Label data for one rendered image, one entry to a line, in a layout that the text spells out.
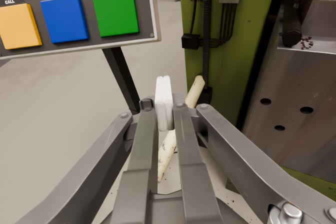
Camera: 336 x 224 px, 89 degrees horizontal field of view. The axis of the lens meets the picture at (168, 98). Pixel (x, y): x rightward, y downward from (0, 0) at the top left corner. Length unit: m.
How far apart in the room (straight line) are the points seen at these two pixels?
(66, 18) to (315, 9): 0.46
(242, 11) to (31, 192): 1.55
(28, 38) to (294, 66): 0.53
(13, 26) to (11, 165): 1.45
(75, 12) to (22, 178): 1.43
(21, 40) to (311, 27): 0.57
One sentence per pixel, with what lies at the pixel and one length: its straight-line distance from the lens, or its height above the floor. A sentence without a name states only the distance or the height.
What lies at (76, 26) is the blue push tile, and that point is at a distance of 0.39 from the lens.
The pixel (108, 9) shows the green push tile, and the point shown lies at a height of 1.02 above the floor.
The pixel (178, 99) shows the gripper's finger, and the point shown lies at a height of 1.00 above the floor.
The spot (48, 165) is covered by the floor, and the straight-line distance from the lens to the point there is 1.60.
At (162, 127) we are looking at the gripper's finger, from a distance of 0.15.
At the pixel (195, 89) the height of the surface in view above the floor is 0.64.
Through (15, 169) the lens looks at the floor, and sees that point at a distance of 1.77.
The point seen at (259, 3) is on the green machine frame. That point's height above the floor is 0.93.
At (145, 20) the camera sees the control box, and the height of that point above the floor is 0.99.
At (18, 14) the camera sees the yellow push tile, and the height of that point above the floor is 1.03.
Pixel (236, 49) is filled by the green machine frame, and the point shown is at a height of 0.78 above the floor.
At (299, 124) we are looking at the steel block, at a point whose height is 0.71.
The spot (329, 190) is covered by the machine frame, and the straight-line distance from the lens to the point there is 0.86.
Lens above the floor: 1.11
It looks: 46 degrees down
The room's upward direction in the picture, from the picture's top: 11 degrees counter-clockwise
